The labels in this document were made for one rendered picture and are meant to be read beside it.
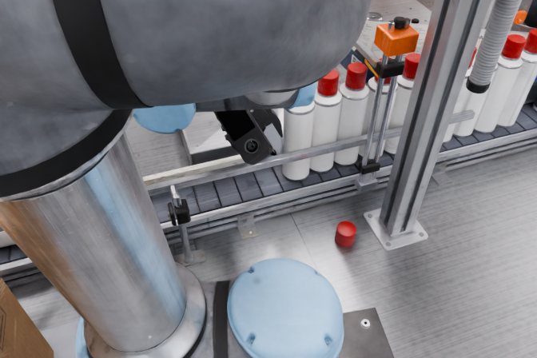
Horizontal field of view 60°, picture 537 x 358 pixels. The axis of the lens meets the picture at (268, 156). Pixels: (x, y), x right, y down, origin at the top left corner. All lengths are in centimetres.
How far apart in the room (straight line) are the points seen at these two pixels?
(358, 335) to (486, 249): 30
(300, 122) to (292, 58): 59
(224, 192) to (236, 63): 69
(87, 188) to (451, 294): 67
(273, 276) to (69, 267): 24
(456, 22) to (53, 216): 48
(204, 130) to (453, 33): 55
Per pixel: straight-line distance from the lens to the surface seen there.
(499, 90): 99
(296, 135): 78
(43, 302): 85
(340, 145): 82
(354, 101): 80
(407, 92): 85
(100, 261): 31
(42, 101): 18
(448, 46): 62
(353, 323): 73
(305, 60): 19
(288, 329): 47
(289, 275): 50
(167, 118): 55
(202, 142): 94
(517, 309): 85
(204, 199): 83
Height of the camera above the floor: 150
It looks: 43 degrees down
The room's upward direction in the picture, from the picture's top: straight up
